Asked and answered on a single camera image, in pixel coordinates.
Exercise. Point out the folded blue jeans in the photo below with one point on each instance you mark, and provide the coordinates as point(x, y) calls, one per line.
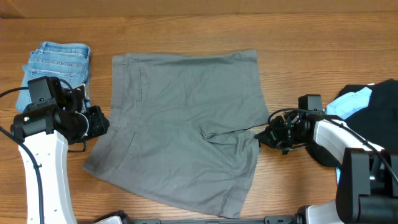
point(70, 62)

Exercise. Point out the light blue shirt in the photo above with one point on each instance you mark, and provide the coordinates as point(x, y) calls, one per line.
point(350, 100)

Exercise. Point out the grey shorts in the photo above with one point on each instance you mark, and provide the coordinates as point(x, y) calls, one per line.
point(181, 130)

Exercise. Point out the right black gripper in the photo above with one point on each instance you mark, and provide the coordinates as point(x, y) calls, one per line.
point(272, 137)

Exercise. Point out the black garment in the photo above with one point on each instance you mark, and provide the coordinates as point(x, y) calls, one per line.
point(378, 122)

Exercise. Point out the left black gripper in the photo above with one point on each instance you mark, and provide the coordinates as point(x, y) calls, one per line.
point(100, 127)

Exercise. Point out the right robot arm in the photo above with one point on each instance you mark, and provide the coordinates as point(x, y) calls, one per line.
point(367, 185)

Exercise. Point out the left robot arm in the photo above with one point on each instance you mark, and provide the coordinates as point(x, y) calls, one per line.
point(56, 118)

